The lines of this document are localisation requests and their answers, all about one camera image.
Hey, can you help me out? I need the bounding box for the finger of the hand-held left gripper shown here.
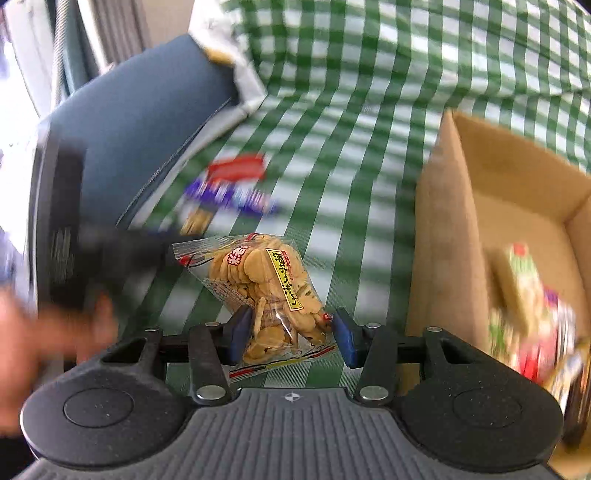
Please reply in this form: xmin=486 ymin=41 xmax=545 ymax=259
xmin=78 ymin=222 xmax=206 ymax=301

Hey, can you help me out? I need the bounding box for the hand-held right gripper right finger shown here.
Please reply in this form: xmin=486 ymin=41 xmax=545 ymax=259
xmin=332 ymin=308 xmax=483 ymax=406

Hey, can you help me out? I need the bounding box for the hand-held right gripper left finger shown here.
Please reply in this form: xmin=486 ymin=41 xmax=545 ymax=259
xmin=102 ymin=307 xmax=254 ymax=406

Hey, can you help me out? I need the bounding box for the round cracker bag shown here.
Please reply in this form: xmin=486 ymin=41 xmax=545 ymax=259
xmin=173 ymin=233 xmax=335 ymax=381

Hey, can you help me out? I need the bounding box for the yellow snack packet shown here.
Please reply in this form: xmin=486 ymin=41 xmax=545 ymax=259
xmin=181 ymin=209 xmax=218 ymax=237

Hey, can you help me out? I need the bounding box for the purple snack bar packet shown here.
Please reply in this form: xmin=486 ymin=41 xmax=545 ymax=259
xmin=185 ymin=180 xmax=281 ymax=217

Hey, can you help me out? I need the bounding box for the cardboard box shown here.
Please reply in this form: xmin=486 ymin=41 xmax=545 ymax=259
xmin=406 ymin=108 xmax=591 ymax=467

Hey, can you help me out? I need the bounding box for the green label bread packet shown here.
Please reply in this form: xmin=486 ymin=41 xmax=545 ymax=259
xmin=494 ymin=244 xmax=542 ymax=326

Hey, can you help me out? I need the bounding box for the person's left hand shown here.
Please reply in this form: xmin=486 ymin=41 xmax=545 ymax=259
xmin=0 ymin=281 xmax=118 ymax=437

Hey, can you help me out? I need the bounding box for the blue sofa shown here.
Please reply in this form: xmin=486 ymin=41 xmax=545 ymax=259
xmin=37 ymin=34 xmax=241 ymax=232

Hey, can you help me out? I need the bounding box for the grey curtain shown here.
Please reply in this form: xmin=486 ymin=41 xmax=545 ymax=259
xmin=46 ymin=0 xmax=154 ymax=107

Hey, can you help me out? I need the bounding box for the green checked cloth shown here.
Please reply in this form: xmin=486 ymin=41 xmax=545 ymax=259
xmin=152 ymin=0 xmax=591 ymax=398

